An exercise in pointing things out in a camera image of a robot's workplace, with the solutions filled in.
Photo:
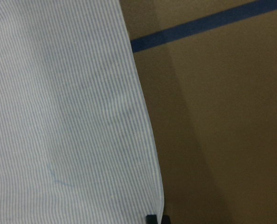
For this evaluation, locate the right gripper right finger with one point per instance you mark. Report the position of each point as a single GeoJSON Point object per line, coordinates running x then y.
{"type": "Point", "coordinates": [165, 219]}

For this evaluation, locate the blue striped button shirt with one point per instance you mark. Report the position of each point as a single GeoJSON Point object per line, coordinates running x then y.
{"type": "Point", "coordinates": [76, 141]}

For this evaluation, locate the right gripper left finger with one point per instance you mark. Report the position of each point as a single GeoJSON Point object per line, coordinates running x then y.
{"type": "Point", "coordinates": [151, 219]}

